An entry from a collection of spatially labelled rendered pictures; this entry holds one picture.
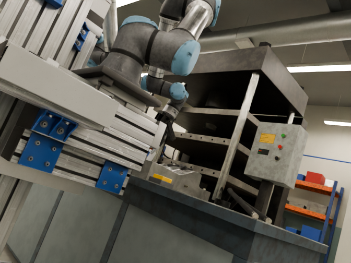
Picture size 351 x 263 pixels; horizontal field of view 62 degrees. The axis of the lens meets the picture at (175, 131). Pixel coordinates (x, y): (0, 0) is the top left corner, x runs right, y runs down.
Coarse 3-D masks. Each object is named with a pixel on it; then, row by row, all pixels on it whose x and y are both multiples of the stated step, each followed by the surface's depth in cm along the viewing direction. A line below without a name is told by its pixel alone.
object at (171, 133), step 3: (168, 123) 148; (168, 126) 148; (171, 126) 150; (168, 129) 150; (171, 129) 150; (168, 132) 151; (171, 132) 150; (168, 135) 153; (171, 135) 151; (174, 135) 152; (168, 138) 153; (171, 138) 152; (174, 138) 153
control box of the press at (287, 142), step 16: (272, 128) 203; (288, 128) 195; (256, 144) 206; (272, 144) 198; (288, 144) 190; (304, 144) 197; (256, 160) 201; (272, 160) 194; (288, 160) 186; (256, 176) 197; (272, 176) 189; (288, 176) 186; (256, 208) 193
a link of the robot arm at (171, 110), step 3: (168, 105) 147; (165, 108) 147; (168, 108) 146; (171, 108) 146; (174, 108) 146; (165, 111) 146; (168, 111) 146; (171, 111) 146; (174, 111) 147; (177, 111) 148; (171, 114) 146; (174, 114) 147; (177, 114) 150; (174, 117) 148
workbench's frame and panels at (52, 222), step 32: (32, 192) 209; (64, 192) 179; (96, 192) 156; (128, 192) 138; (160, 192) 118; (32, 224) 190; (64, 224) 165; (96, 224) 146; (128, 224) 130; (160, 224) 118; (192, 224) 107; (224, 224) 99; (256, 224) 87; (32, 256) 174; (64, 256) 153; (96, 256) 136; (128, 256) 123; (160, 256) 112; (192, 256) 103; (224, 256) 95; (256, 256) 93; (288, 256) 109
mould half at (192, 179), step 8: (144, 168) 141; (152, 168) 139; (160, 168) 142; (168, 168) 166; (176, 168) 166; (144, 176) 138; (168, 176) 146; (176, 176) 150; (184, 176) 154; (192, 176) 159; (200, 176) 163; (176, 184) 151; (184, 184) 155; (192, 184) 159; (184, 192) 156; (192, 192) 160; (200, 192) 164; (208, 192) 170
